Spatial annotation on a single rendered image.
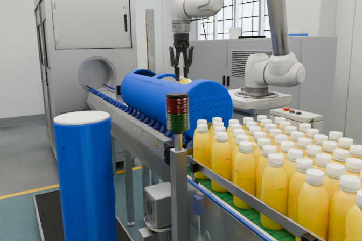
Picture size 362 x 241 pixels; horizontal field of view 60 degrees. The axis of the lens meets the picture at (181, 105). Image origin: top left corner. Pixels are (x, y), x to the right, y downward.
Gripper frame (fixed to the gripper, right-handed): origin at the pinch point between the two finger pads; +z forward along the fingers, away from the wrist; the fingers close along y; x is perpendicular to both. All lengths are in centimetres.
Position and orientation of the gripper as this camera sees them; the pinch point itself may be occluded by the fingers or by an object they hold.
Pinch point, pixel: (181, 73)
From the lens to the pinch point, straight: 159.7
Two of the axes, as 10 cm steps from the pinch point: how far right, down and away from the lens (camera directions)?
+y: -8.9, 1.0, -4.5
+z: 0.1, 9.8, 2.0
